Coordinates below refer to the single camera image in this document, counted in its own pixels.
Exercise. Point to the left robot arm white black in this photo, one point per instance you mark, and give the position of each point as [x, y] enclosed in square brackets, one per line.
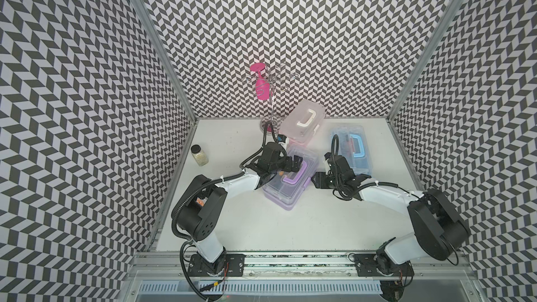
[196, 214]

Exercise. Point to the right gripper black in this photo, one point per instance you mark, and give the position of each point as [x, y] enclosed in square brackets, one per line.
[319, 182]

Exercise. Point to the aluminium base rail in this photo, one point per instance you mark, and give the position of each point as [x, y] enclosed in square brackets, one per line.
[300, 276]

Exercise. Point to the purple toolbox clear lid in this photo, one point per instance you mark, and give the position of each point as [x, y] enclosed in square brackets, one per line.
[286, 190]

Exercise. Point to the small glass jar black lid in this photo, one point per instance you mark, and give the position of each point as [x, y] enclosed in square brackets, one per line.
[199, 155]

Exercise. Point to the orange round coaster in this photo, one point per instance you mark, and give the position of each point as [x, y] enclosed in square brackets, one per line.
[201, 201]

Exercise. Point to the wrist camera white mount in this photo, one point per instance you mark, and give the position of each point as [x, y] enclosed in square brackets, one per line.
[327, 161]
[282, 138]

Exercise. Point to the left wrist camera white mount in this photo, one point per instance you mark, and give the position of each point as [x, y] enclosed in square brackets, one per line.
[282, 138]

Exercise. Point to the pink toolbox clear lid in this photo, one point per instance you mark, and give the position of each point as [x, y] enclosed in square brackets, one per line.
[303, 122]

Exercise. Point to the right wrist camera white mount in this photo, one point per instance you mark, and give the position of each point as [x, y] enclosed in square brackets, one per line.
[327, 161]

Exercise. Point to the blue toolbox clear lid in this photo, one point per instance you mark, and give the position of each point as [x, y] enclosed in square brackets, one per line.
[354, 147]

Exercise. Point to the pink cup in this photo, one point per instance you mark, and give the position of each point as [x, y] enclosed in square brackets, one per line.
[262, 87]

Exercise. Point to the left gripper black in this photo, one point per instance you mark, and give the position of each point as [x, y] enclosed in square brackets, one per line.
[296, 164]

